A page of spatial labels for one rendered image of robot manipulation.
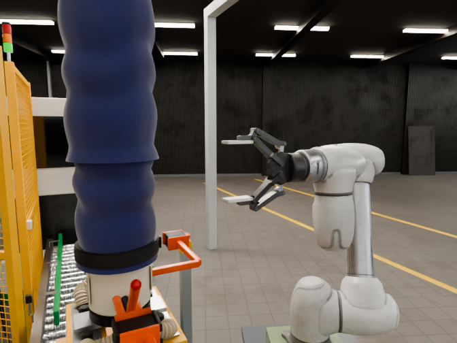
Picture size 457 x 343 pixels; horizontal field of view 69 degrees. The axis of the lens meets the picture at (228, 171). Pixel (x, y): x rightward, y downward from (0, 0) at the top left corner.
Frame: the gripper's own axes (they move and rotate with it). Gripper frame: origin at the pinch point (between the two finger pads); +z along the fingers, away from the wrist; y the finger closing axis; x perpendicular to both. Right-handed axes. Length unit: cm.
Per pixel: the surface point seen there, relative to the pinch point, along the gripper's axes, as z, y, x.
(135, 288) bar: 22.3, 23.5, -0.9
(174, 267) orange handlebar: 4.7, 33.8, 29.3
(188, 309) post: -30, 102, 117
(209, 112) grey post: -141, -31, 342
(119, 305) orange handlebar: 24.0, 33.5, 12.3
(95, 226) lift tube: 28.1, 14.3, 18.2
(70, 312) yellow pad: 35, 46, 38
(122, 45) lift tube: 20.2, -29.3, 15.4
